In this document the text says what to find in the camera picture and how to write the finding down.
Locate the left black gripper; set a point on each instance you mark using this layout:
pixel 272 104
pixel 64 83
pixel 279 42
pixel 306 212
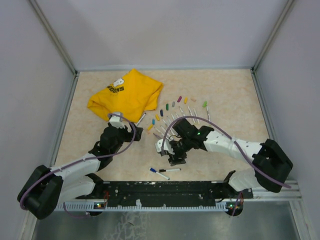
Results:
pixel 138 132

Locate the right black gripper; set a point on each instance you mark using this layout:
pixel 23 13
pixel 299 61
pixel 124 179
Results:
pixel 176 158

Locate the black cap marker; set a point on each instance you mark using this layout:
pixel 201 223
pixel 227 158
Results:
pixel 169 170

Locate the blue cap whiteboard marker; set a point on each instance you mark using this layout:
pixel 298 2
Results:
pixel 158 173

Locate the yellow cap rainbow marker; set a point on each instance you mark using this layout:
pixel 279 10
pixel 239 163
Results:
pixel 191 114

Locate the lime green cap marker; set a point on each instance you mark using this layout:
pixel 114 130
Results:
pixel 208 113

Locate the lime green pen cap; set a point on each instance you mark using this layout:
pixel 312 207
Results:
pixel 205 103

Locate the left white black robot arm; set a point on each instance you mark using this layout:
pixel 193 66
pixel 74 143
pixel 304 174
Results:
pixel 48 187

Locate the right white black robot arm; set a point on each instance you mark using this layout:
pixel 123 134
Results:
pixel 269 164

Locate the navy cap white marker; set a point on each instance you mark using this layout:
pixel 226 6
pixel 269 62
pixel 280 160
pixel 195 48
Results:
pixel 141 118

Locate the yellow printed t-shirt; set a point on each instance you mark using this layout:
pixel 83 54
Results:
pixel 132 95

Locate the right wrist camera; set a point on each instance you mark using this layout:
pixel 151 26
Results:
pixel 163 147

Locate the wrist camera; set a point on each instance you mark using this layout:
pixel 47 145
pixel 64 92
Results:
pixel 163 147
pixel 116 120

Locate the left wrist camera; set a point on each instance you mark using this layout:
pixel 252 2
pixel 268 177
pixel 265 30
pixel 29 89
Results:
pixel 116 120

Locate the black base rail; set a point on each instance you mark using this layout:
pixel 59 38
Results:
pixel 168 196

